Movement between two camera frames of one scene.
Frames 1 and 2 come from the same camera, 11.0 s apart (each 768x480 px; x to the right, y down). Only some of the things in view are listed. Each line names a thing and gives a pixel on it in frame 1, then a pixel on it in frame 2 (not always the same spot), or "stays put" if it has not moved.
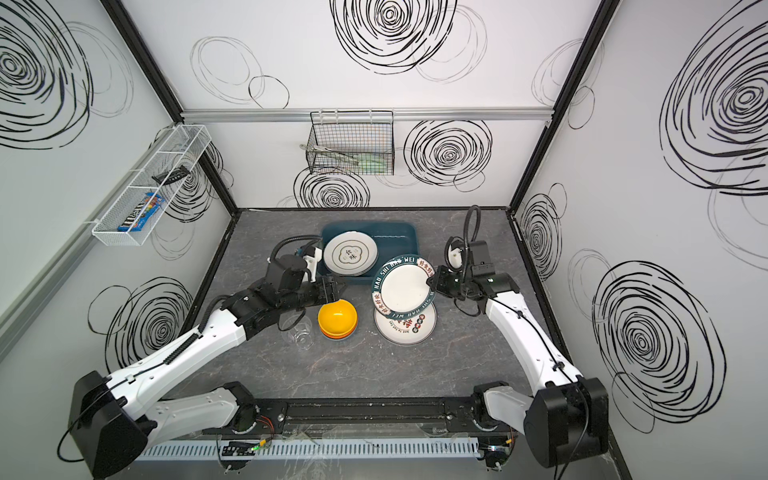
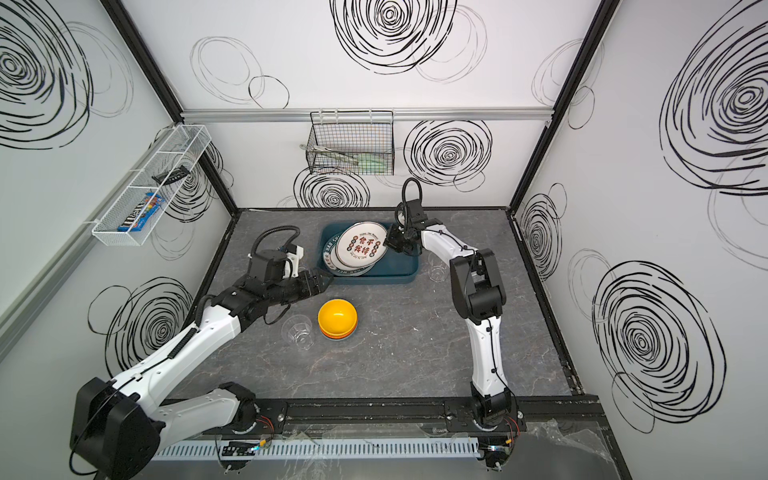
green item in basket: (372, 163) stays put
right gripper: (441, 282) -> (400, 240)
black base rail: (367, 416) stays put
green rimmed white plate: (400, 289) -> (334, 262)
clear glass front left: (300, 335) stays put
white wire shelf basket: (135, 211) stays put
